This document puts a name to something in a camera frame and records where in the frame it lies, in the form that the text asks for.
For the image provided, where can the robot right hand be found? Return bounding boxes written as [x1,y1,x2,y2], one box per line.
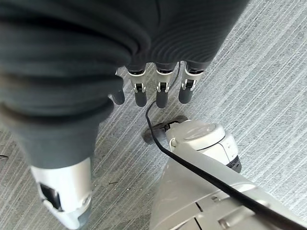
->
[0,0,250,230]

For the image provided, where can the silver robot leg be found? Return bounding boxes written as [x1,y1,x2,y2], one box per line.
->
[149,119,307,230]

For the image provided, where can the black cable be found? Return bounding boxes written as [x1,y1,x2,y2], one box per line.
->
[145,61,307,230]

